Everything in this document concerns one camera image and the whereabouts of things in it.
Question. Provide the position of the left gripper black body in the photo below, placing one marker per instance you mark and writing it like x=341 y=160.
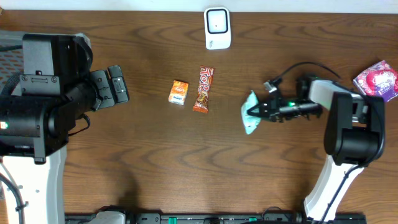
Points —
x=104 y=89

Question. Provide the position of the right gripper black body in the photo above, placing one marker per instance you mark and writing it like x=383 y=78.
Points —
x=290 y=109

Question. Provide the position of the teal snack packet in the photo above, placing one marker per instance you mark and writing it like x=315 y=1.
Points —
x=250 y=123

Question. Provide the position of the orange Top chocolate bar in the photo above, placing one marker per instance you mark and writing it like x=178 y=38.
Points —
x=204 y=87

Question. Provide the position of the small orange box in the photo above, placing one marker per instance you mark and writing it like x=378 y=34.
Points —
x=178 y=92

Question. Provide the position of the red purple snack packet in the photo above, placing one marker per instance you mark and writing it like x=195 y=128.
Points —
x=378 y=80

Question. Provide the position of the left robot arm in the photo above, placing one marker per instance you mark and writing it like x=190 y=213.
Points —
x=39 y=110

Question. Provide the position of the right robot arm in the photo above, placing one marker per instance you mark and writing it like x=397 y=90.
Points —
x=354 y=135

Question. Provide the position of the white barcode scanner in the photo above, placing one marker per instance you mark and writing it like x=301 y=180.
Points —
x=217 y=28

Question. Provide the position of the dark grey plastic basket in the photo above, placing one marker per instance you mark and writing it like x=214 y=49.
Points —
x=11 y=60

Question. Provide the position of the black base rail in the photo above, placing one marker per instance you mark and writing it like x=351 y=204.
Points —
x=114 y=214

